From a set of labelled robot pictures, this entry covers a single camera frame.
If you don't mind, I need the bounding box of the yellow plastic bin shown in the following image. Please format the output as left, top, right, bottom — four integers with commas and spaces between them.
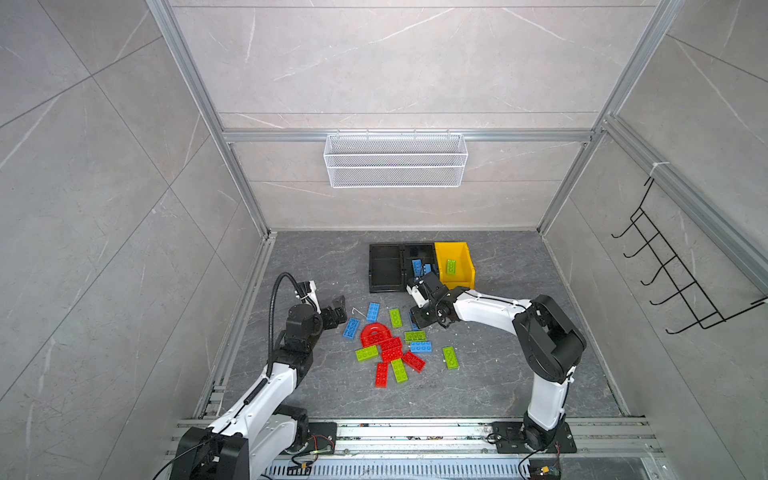
434, 242, 476, 289

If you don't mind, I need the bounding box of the black bin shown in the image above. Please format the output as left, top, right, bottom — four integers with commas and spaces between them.
368, 243, 406, 293
402, 243, 439, 285

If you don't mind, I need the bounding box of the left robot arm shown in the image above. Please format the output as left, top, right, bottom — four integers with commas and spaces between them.
155, 272, 348, 479

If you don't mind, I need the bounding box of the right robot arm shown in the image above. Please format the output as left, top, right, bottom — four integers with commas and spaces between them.
406, 273, 587, 451

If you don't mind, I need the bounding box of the red arch lego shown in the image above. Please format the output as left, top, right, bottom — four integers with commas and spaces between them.
360, 322, 392, 348

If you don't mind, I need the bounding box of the red lego lower right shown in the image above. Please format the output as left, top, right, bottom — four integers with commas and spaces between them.
402, 351, 426, 373

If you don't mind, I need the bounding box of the red lego block center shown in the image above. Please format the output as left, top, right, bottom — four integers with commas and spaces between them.
379, 337, 403, 363

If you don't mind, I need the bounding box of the red lego lower left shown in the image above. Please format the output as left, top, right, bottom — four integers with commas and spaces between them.
374, 362, 390, 389

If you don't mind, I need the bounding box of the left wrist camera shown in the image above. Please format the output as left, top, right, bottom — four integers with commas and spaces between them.
295, 281, 321, 312

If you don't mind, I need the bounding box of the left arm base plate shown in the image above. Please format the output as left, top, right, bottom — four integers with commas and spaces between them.
283, 421, 338, 455

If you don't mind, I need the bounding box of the white wire mesh basket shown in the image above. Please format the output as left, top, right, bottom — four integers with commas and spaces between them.
323, 132, 469, 188

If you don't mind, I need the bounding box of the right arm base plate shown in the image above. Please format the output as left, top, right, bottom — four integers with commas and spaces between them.
485, 421, 578, 454

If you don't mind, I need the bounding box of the black wire hook rack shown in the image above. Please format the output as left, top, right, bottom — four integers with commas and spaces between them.
611, 177, 767, 335

